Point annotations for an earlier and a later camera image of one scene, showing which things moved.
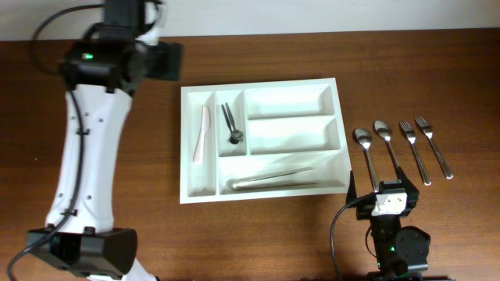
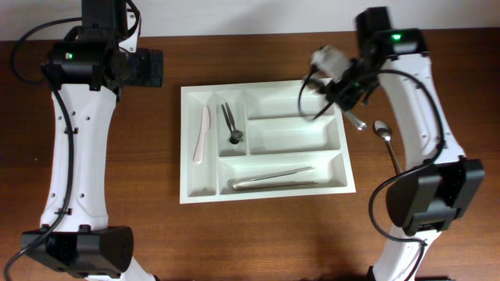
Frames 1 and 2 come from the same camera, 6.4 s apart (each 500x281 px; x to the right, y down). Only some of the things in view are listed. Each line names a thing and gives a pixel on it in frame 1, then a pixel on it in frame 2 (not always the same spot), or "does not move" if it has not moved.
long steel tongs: (255, 183) does not move
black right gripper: (391, 186) to (343, 92)
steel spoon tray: (365, 138) to (361, 126)
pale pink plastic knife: (205, 124) does not move
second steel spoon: (384, 131) does not move
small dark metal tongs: (236, 136) does not move
